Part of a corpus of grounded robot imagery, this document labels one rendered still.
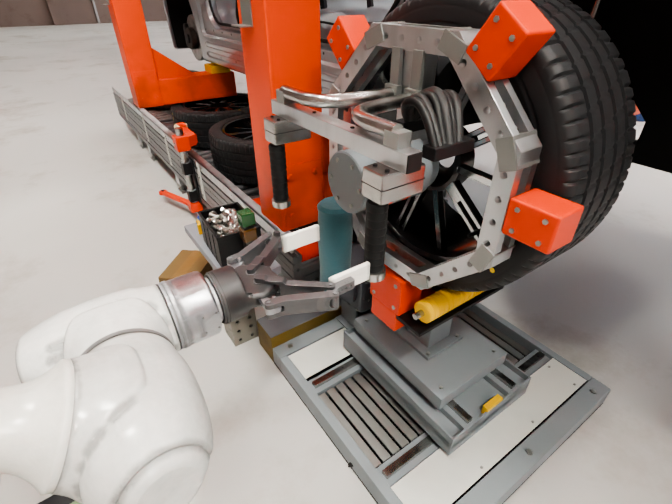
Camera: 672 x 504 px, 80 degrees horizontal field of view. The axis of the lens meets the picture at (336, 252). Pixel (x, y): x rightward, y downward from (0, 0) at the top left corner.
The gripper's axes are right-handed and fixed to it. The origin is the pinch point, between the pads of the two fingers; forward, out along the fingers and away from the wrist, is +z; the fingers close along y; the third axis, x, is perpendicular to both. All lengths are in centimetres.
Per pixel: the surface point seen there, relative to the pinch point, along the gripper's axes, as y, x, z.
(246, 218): -50, -18, 5
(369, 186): -0.3, 9.4, 6.5
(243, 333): -70, -78, 5
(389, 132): -0.1, 17.3, 9.6
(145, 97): -249, -24, 25
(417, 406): -2, -67, 31
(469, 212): -4.0, -6.5, 39.0
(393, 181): 2.6, 10.8, 8.7
